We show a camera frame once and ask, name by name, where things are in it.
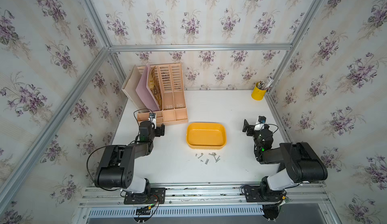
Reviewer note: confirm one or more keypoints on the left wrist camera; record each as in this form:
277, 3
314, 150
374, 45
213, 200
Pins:
152, 117

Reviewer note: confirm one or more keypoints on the white slotted cable duct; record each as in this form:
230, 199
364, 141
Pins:
178, 211

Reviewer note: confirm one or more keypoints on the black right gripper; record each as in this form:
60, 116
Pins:
249, 127

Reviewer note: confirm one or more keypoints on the pink folder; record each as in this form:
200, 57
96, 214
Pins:
144, 92

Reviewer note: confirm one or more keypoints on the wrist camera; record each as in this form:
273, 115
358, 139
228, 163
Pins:
152, 117
260, 123

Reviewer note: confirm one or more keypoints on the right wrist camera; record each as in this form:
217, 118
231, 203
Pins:
260, 123

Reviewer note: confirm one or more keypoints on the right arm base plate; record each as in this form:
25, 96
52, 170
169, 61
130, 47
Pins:
262, 194

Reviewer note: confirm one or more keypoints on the pink desk file organizer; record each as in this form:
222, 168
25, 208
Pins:
166, 84

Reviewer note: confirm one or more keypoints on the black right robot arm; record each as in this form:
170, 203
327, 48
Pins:
297, 161

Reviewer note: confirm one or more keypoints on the pens in cup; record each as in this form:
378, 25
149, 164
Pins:
265, 84

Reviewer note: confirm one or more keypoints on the yellow pen holder cup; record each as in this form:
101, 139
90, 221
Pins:
259, 91

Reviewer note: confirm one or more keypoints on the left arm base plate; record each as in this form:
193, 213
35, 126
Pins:
154, 196

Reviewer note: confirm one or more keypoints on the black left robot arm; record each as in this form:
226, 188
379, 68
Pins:
116, 168

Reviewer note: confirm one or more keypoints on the beige folder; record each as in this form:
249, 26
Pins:
130, 84

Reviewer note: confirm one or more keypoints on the yellow plastic storage box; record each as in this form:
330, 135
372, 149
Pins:
204, 135

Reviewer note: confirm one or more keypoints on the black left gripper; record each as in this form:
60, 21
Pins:
160, 129

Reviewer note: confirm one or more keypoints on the aluminium mounting rail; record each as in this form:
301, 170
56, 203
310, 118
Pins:
202, 194

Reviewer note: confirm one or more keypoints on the silver screw pair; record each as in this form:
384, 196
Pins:
216, 157

